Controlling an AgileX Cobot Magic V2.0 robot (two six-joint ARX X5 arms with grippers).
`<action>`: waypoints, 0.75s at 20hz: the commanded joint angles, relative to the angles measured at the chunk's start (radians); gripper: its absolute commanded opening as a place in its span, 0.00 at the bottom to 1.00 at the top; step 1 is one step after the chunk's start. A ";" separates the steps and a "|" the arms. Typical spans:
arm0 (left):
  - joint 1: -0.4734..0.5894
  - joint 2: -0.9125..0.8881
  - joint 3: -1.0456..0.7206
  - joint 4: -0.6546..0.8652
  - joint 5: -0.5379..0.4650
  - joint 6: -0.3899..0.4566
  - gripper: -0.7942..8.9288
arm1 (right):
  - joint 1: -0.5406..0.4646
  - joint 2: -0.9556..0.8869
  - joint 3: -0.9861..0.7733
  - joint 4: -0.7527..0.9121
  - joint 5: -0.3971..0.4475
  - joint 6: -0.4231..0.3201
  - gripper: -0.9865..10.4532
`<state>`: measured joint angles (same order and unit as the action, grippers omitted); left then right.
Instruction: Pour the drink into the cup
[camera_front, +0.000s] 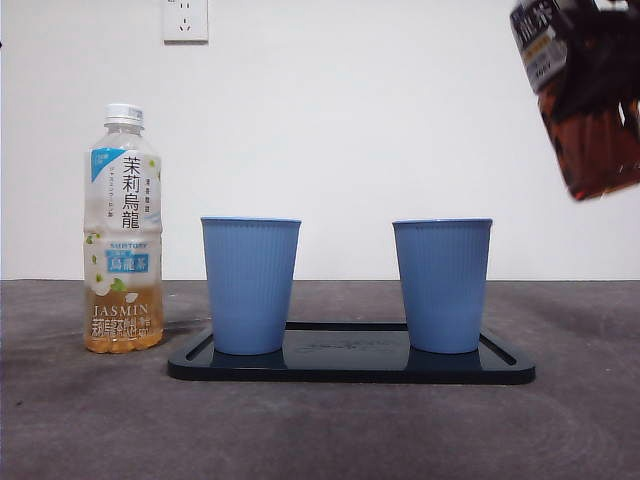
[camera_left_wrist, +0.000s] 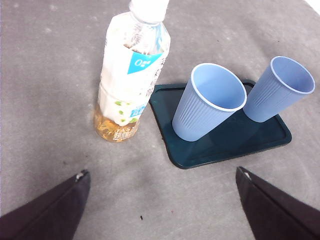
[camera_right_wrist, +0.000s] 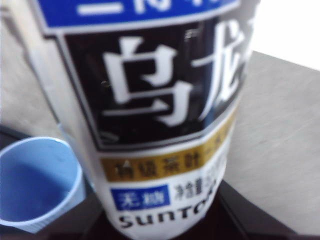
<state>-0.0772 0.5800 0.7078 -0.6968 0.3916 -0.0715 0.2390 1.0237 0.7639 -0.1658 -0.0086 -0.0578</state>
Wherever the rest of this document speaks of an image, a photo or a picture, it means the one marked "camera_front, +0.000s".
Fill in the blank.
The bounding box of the dark oolong tea bottle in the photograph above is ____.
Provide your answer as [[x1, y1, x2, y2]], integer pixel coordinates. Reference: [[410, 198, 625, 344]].
[[509, 0, 640, 202]]

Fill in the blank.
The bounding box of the light blue ribbed cup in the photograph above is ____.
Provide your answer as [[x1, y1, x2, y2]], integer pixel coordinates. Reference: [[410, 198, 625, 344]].
[[200, 216, 303, 356], [392, 218, 495, 355]]

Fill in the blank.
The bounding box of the jasmine tea bottle white label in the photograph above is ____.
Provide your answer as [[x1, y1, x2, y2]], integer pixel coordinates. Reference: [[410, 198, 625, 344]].
[[82, 103, 164, 355]]

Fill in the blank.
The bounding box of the dark blue flat tray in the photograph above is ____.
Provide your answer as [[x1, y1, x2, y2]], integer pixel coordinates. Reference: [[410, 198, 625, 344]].
[[166, 322, 537, 385]]

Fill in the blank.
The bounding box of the white wall socket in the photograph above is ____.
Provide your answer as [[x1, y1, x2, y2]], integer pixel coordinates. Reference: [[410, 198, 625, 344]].
[[162, 0, 210, 44]]

